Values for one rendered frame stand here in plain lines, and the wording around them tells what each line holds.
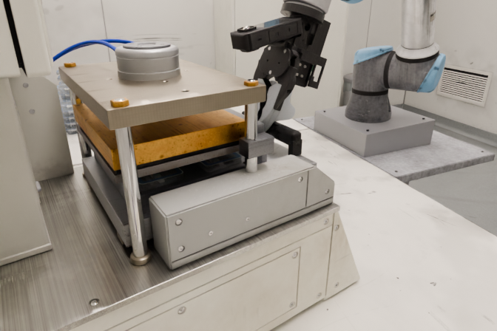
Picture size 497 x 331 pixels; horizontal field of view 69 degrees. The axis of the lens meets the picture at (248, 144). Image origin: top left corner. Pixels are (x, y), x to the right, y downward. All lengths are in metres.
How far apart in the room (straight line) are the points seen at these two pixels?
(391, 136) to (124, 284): 0.96
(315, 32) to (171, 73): 0.27
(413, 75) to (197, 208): 0.89
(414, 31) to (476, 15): 2.79
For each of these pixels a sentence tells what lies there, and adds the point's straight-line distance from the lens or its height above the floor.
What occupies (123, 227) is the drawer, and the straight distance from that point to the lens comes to 0.43.
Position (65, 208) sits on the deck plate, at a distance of 0.57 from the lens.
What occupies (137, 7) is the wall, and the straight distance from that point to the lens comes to 2.95.
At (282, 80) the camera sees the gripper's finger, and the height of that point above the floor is 1.08.
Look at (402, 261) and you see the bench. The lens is 0.76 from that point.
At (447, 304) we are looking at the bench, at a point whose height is 0.75.
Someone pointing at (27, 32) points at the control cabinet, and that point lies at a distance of 0.30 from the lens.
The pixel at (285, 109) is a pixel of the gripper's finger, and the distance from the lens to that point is 0.61.
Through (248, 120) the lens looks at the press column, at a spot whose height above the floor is 1.07.
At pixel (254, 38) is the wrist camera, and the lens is 0.53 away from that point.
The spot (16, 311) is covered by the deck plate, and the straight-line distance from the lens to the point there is 0.43.
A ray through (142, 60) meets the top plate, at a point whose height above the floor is 1.13.
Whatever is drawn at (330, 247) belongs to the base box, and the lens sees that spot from 0.58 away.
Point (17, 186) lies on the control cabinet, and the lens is 0.46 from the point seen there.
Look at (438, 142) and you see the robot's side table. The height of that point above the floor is 0.75.
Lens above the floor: 1.20
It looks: 22 degrees down
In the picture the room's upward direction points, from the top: straight up
